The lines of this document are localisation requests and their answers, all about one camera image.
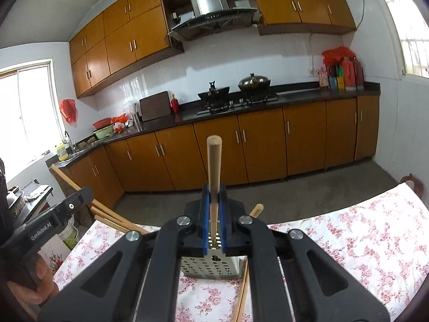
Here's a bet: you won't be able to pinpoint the black kitchen countertop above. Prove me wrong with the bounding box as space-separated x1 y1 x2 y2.
45 82 381 169

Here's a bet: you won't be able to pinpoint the dark side cabinet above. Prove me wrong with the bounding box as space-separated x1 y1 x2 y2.
8 181 54 224

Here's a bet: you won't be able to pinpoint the steel range hood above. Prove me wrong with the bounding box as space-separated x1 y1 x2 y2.
168 0 258 41

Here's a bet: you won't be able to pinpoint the floral tablecloth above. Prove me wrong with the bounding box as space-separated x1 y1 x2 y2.
54 184 429 322

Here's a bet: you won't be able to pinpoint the wooden wall cabinets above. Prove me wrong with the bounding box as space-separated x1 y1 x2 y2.
69 0 356 98

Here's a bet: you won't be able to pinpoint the yellow detergent bottle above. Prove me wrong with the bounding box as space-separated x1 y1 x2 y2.
55 142 69 162

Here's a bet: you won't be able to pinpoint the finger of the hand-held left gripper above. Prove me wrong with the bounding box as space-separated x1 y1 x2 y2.
55 187 95 220

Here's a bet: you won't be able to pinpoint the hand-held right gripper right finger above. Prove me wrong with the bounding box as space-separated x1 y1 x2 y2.
218 185 391 322

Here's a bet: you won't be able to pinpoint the green basin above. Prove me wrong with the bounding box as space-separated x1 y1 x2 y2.
94 125 116 140

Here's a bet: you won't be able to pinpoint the sliding window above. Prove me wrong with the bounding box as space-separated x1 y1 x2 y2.
0 58 66 183

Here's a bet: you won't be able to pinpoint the hanging red plastic bag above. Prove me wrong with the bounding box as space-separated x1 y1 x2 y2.
60 99 77 123

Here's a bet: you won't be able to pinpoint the black pot with lid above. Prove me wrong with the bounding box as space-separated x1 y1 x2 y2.
238 73 271 92

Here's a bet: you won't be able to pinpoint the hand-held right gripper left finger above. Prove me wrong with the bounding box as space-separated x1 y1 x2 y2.
38 184 212 322

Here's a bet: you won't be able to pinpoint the white plastic bucket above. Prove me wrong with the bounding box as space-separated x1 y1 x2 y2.
57 219 80 250

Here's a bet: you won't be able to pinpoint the person's left hand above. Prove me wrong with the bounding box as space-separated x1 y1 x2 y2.
7 253 60 306

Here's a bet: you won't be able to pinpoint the black wok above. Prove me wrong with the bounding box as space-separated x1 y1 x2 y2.
198 81 231 101

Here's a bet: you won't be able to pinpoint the green perforated utensil holder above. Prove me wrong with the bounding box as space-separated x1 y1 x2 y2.
180 219 249 280

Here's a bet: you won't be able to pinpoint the wooden chair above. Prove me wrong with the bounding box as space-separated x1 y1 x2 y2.
399 174 424 205

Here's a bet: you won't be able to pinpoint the wooden base cabinets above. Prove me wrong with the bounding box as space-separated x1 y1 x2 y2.
50 94 381 208

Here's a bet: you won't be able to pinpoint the gas stove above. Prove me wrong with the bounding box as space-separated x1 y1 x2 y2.
197 91 279 115

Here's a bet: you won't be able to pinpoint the dark red sauce bottle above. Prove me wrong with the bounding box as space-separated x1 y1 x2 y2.
353 57 365 89

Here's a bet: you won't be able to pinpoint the dark cutting board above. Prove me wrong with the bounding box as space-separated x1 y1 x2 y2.
139 91 171 122

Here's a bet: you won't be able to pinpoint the red bag over condiments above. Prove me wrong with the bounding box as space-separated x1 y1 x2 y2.
322 47 356 65

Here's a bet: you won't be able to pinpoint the barred window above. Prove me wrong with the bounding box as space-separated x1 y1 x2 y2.
369 0 429 78

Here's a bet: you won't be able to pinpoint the white wall cable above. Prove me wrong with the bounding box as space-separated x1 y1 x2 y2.
354 0 367 29

